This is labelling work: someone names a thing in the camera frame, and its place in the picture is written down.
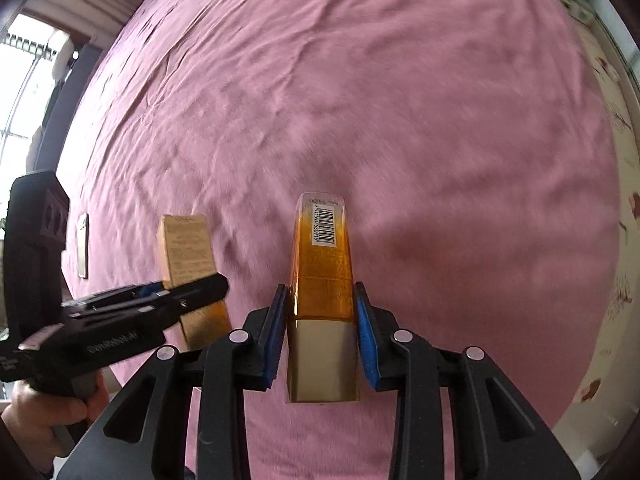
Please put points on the window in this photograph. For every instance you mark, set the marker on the window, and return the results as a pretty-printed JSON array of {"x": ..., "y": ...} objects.
[{"x": 35, "y": 75}]

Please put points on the gold cardboard box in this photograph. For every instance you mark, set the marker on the gold cardboard box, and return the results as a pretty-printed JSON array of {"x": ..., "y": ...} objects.
[{"x": 187, "y": 250}]

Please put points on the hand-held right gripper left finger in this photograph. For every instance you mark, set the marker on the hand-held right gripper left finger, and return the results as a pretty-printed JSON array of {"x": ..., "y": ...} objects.
[{"x": 272, "y": 345}]

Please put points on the person's left forearm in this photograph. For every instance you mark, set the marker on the person's left forearm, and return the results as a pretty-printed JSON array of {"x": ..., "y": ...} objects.
[{"x": 22, "y": 457}]

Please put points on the pink bed sheet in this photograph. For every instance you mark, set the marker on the pink bed sheet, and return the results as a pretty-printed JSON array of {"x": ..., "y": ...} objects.
[{"x": 375, "y": 135}]

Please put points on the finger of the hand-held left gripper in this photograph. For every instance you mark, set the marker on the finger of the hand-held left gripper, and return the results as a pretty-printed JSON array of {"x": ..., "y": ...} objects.
[
  {"x": 125, "y": 296},
  {"x": 190, "y": 297}
]

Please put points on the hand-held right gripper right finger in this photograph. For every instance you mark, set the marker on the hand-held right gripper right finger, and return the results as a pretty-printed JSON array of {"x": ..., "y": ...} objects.
[{"x": 367, "y": 345}]

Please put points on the amber bottle with gold cap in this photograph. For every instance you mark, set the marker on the amber bottle with gold cap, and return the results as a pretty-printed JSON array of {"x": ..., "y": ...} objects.
[{"x": 322, "y": 280}]

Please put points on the person's left hand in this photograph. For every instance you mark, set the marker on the person's left hand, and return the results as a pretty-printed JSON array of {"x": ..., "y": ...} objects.
[{"x": 45, "y": 415}]

